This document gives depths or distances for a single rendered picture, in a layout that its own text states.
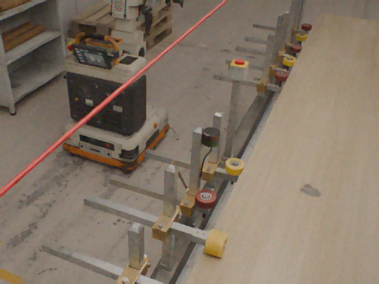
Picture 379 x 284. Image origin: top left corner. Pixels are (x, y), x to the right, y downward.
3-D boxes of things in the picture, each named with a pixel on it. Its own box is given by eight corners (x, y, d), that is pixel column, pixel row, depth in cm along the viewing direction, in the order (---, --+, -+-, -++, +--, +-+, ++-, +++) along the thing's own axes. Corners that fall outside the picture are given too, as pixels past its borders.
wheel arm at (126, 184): (109, 186, 184) (108, 177, 182) (112, 181, 187) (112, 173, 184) (207, 216, 169) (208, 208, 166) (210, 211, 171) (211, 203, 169)
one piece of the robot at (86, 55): (119, 77, 291) (110, 52, 272) (75, 67, 304) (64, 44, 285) (126, 65, 296) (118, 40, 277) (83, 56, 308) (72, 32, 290)
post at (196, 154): (185, 227, 183) (192, 129, 155) (189, 222, 186) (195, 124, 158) (193, 229, 182) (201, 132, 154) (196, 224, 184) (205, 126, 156)
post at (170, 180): (161, 269, 165) (163, 168, 137) (165, 263, 167) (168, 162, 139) (169, 272, 164) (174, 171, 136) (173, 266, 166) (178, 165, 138)
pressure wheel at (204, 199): (190, 220, 171) (192, 197, 164) (198, 208, 177) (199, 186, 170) (209, 226, 168) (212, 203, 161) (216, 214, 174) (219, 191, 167)
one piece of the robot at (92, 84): (132, 152, 318) (129, 42, 270) (69, 134, 339) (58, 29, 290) (152, 131, 343) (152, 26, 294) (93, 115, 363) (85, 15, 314)
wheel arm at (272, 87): (212, 80, 277) (213, 74, 274) (215, 78, 279) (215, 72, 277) (281, 94, 262) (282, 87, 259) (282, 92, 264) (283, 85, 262)
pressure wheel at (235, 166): (229, 191, 185) (232, 169, 178) (219, 180, 191) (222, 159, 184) (245, 186, 187) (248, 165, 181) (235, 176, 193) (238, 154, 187)
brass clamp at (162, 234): (149, 237, 146) (150, 226, 143) (166, 212, 156) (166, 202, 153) (166, 242, 144) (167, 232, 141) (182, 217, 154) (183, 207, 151)
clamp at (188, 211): (178, 214, 170) (179, 204, 167) (191, 194, 180) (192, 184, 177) (192, 218, 168) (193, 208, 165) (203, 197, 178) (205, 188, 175)
